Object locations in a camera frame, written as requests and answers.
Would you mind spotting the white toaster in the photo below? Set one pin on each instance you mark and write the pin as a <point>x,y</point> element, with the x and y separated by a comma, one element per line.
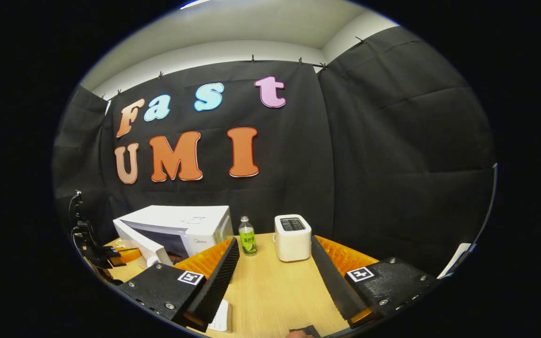
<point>293,241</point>

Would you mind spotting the black backdrop cloth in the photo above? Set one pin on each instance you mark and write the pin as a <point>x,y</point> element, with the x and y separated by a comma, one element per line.
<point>392,141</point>

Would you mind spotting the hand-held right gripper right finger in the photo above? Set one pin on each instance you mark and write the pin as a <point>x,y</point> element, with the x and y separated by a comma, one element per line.
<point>336,286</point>

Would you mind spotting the green drink bottle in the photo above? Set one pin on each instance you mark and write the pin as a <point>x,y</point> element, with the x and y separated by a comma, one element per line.
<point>247,239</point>

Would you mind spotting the white microwave oven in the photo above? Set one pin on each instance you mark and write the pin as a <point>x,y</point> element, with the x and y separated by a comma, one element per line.
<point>176,218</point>

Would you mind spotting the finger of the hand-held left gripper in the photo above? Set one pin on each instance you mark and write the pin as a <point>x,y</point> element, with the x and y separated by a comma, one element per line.
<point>129,255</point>

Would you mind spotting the white rectangular tray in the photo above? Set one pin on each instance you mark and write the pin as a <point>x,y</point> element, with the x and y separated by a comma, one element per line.
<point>221,317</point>

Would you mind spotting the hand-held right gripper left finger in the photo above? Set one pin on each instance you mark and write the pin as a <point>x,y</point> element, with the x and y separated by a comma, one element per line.
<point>216,286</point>

